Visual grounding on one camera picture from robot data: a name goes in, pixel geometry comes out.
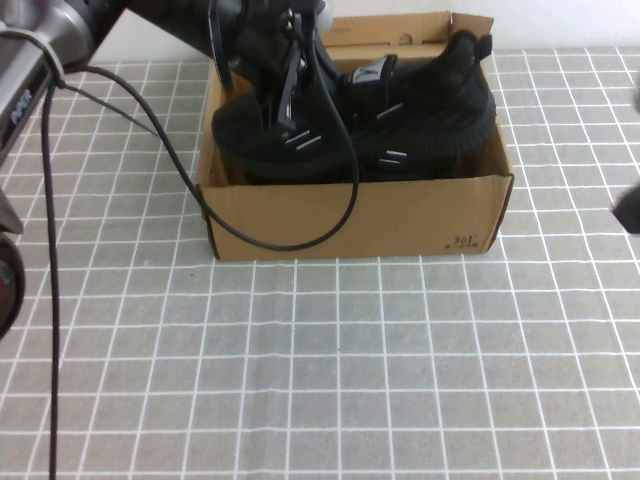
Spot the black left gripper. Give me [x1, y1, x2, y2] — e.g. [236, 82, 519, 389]
[209, 0, 349, 139]

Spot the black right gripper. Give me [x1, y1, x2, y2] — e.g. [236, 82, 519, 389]
[610, 185, 640, 235]

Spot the black sneaker with white label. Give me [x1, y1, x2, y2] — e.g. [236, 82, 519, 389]
[232, 144, 474, 185]
[212, 29, 497, 176]

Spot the brown cardboard shoe box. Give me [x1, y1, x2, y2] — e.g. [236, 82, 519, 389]
[193, 12, 516, 262]

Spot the grey white checked tablecloth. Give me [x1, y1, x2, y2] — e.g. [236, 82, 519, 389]
[0, 47, 640, 480]

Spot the black left camera cable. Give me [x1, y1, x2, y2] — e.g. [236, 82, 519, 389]
[42, 19, 360, 480]

